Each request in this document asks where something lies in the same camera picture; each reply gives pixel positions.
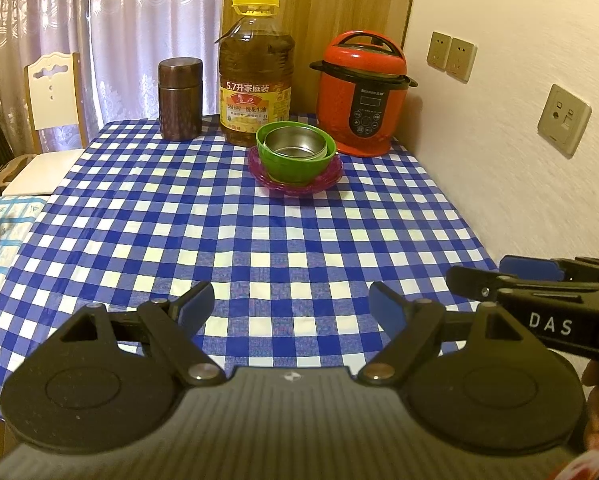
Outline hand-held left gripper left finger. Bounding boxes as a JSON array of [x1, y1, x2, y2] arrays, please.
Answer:
[[59, 281, 227, 387]]

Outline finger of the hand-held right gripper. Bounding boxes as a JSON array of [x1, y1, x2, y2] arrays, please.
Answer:
[[499, 255, 599, 287], [446, 265, 525, 306]]

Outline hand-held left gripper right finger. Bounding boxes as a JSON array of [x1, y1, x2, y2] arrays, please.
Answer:
[[357, 281, 531, 387]]

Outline green plastic bowl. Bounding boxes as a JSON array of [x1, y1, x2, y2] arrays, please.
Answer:
[[256, 121, 337, 184]]

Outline white plastic bowl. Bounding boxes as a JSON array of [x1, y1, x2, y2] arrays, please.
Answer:
[[262, 125, 330, 162]]

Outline stainless steel bowl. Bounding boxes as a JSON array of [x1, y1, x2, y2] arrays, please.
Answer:
[[266, 127, 325, 159]]

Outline blue white checkered tablecloth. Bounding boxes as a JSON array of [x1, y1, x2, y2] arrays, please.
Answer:
[[0, 114, 500, 413]]

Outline red white garment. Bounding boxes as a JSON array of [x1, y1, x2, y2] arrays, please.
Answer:
[[554, 447, 599, 480]]

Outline light blue patterned cloth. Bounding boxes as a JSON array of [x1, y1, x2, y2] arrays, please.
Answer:
[[0, 195, 47, 346]]

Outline brown metal canister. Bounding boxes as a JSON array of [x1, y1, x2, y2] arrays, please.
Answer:
[[158, 57, 203, 142]]

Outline red electric pressure cooker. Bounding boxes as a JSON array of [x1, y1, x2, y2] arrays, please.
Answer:
[[309, 31, 419, 157]]

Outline large cooking oil bottle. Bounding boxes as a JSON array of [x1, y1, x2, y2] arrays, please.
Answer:
[[218, 0, 296, 147]]

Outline white wooden chair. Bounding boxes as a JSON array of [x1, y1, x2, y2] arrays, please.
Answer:
[[2, 51, 87, 197]]

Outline sheer patterned curtain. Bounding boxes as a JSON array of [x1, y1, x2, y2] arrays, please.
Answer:
[[0, 0, 227, 153]]

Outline wooden panel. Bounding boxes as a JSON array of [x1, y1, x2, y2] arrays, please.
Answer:
[[222, 0, 420, 116]]

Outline large beige wall socket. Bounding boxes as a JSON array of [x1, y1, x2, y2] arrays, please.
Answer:
[[537, 84, 593, 157]]

